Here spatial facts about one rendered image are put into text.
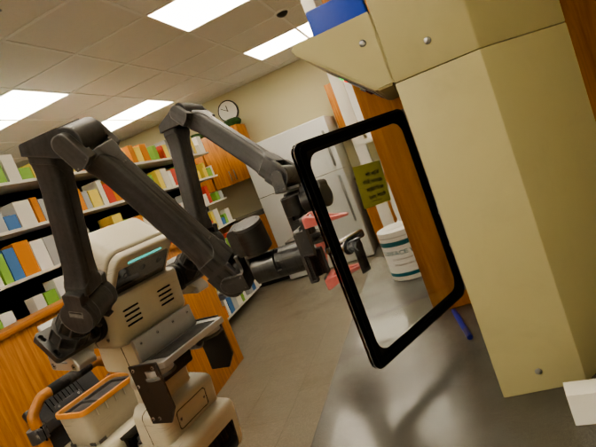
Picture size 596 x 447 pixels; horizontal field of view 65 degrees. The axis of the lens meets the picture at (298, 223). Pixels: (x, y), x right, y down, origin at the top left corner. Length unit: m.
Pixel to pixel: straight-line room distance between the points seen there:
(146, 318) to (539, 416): 0.95
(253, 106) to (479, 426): 6.08
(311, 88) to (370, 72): 5.72
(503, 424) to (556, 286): 0.20
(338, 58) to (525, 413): 0.54
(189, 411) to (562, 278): 1.01
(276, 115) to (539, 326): 5.93
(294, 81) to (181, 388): 5.39
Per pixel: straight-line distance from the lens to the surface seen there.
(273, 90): 6.50
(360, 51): 0.66
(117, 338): 1.26
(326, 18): 0.88
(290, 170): 1.15
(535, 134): 0.71
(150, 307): 1.32
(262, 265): 0.88
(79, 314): 1.09
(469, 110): 0.66
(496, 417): 0.74
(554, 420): 0.72
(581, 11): 1.08
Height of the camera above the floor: 1.36
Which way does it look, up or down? 7 degrees down
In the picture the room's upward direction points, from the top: 21 degrees counter-clockwise
